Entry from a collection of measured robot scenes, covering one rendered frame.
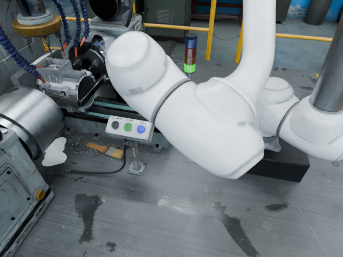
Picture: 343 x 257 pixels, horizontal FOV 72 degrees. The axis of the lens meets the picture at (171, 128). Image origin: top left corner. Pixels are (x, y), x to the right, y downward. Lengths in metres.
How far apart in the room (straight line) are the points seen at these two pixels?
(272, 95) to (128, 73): 0.67
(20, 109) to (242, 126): 0.79
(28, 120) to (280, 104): 0.89
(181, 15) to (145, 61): 3.82
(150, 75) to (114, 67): 0.05
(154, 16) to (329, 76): 3.69
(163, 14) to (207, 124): 3.93
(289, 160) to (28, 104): 1.01
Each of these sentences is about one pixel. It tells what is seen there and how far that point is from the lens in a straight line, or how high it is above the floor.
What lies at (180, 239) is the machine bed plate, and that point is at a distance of 0.91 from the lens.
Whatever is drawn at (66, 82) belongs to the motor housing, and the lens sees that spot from 1.19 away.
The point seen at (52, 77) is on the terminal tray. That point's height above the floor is 1.11.
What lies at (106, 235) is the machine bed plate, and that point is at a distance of 0.95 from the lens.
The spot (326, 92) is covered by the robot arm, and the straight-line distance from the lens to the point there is 0.82.
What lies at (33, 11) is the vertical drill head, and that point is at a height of 1.37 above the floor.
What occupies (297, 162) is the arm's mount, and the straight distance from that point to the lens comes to 1.07.
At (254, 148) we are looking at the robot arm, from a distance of 0.35.
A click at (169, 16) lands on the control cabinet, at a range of 4.21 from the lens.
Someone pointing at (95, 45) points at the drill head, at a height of 1.15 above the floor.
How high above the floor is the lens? 1.64
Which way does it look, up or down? 42 degrees down
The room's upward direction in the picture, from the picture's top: straight up
